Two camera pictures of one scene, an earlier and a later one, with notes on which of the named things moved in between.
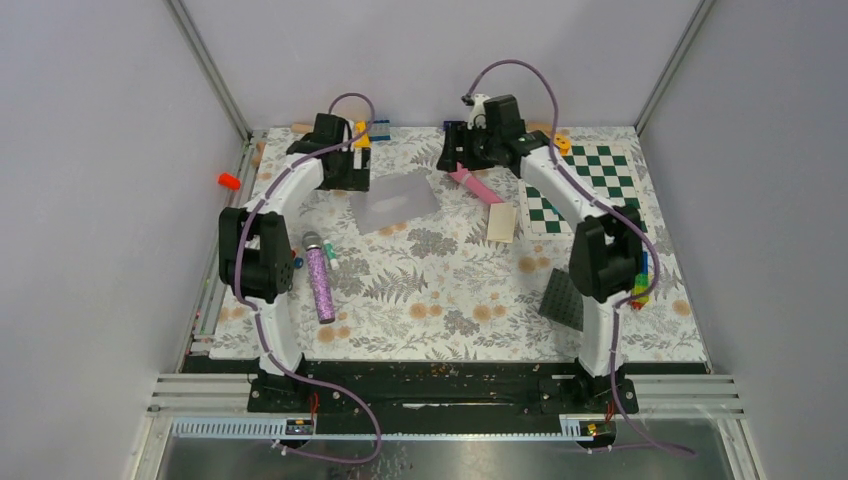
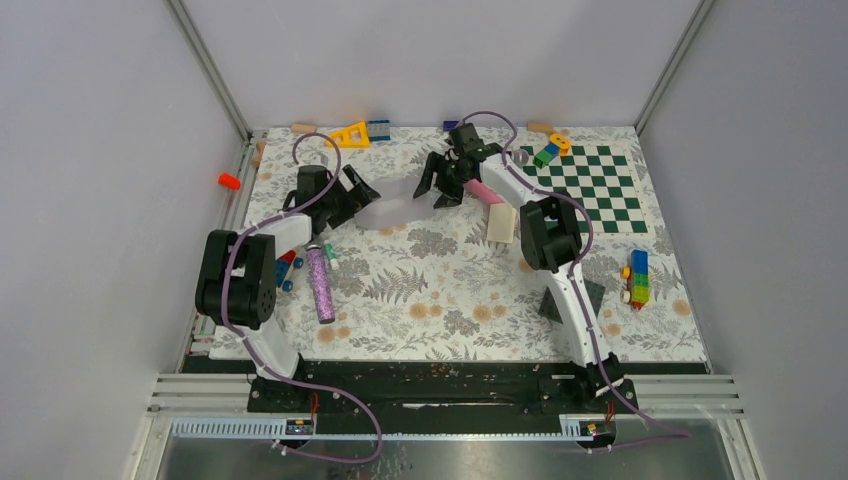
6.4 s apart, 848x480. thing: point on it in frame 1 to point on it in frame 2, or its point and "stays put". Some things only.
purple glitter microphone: [312, 243] stays put
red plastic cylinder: [227, 180] stays put
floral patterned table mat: [429, 264] stays put
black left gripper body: [347, 178] to [335, 196]
